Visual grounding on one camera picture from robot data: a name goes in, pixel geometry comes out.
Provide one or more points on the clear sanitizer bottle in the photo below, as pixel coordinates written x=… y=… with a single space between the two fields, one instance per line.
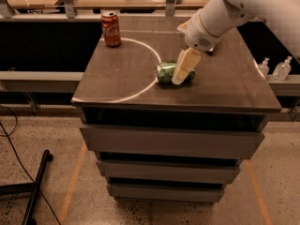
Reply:
x=263 y=67
x=283 y=69

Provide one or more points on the clear sanitizer bottle left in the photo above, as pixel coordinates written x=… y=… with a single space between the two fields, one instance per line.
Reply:
x=263 y=67

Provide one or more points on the green soda can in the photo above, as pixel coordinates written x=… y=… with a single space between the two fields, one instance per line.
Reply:
x=164 y=73

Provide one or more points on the clear sanitizer bottle right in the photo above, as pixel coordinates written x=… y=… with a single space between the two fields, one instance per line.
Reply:
x=283 y=69

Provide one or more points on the black stand leg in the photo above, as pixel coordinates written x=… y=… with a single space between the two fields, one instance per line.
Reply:
x=33 y=188

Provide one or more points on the red cola can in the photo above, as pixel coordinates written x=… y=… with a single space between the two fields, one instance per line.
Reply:
x=110 y=29

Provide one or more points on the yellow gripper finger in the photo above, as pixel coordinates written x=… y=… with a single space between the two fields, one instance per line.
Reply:
x=187 y=60
x=183 y=27

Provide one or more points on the grey drawer cabinet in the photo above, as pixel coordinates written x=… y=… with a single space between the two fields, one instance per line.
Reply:
x=158 y=141

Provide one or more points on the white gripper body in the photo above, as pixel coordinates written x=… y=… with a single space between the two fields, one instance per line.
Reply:
x=198 y=35

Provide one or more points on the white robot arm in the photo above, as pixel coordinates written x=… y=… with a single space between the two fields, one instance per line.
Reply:
x=282 y=17

